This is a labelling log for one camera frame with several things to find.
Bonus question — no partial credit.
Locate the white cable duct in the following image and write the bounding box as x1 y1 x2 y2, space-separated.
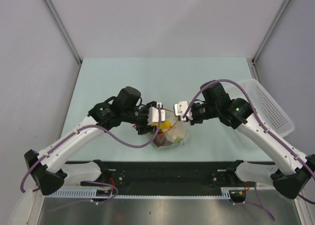
45 188 246 200

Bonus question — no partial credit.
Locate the yellow pepper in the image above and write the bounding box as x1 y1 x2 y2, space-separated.
152 120 172 130

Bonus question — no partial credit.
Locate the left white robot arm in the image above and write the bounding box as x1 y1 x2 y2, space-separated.
24 86 165 195

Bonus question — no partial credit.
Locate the dark red plum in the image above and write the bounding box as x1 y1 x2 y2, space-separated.
153 135 167 148

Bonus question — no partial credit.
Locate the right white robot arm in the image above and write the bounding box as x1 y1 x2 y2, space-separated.
183 79 315 199

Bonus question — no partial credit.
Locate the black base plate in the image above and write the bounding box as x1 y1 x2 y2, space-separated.
95 160 253 195

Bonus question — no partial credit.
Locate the white plastic basket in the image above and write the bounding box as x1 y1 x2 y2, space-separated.
223 78 295 149

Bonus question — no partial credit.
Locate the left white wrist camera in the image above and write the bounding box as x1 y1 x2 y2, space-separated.
147 102 166 126

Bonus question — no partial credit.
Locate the clear zip top bag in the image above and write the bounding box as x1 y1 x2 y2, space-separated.
152 109 189 150

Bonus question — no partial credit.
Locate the white cauliflower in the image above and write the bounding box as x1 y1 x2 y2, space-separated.
165 124 187 143

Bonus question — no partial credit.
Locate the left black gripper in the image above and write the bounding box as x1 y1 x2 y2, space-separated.
122 101 157 135

